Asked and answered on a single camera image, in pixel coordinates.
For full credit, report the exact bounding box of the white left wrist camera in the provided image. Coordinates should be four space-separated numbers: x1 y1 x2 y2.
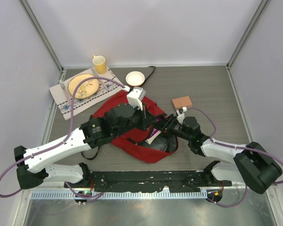
126 87 146 110

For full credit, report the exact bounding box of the aluminium front rail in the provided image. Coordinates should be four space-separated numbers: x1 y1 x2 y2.
20 169 279 191

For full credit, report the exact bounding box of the yellow bird plate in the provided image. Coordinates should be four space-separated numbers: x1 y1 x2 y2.
68 74 99 99

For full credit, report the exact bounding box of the pink handled knife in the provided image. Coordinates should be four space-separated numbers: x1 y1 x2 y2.
91 68 109 91

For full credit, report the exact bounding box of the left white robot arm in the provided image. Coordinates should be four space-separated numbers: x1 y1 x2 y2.
14 104 156 189

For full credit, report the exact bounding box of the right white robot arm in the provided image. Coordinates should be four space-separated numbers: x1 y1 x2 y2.
154 115 283 194

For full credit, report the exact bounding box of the pink handled fork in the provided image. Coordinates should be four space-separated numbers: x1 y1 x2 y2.
59 79 71 105

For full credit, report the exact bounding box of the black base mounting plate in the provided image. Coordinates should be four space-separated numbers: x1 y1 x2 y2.
70 170 232 193

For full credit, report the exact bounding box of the orange white bowl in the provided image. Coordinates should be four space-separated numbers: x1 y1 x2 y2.
125 71 145 88

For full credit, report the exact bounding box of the yellow mug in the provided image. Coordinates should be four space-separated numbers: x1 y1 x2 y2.
92 56 107 74

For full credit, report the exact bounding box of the red student backpack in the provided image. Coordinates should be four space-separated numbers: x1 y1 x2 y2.
93 91 178 163

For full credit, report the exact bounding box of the purple treehouse paperback book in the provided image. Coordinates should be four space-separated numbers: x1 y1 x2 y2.
145 128 161 145

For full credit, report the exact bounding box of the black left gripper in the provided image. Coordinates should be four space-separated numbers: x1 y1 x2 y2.
113 101 157 138

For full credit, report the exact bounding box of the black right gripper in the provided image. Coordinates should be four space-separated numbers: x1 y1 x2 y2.
150 113 191 141

